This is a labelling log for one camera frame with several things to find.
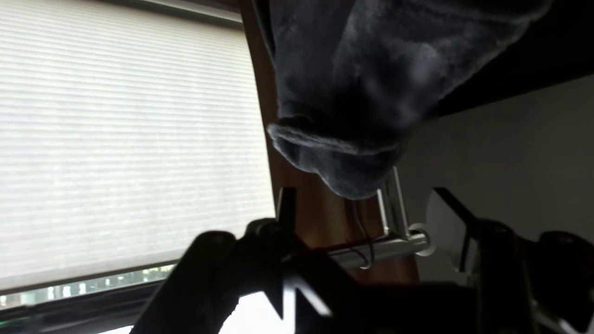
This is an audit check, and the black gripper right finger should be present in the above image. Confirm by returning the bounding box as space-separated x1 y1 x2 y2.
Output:
430 184 594 334

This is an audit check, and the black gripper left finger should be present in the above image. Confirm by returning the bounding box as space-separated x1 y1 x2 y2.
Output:
127 184 354 334

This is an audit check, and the dark grey plush robe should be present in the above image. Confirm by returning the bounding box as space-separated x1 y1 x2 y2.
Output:
263 0 553 203

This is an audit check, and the chrome clothes hanging rack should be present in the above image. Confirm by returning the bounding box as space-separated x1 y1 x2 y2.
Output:
308 166 434 275

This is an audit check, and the white window blind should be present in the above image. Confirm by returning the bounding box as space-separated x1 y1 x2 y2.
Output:
0 0 278 295

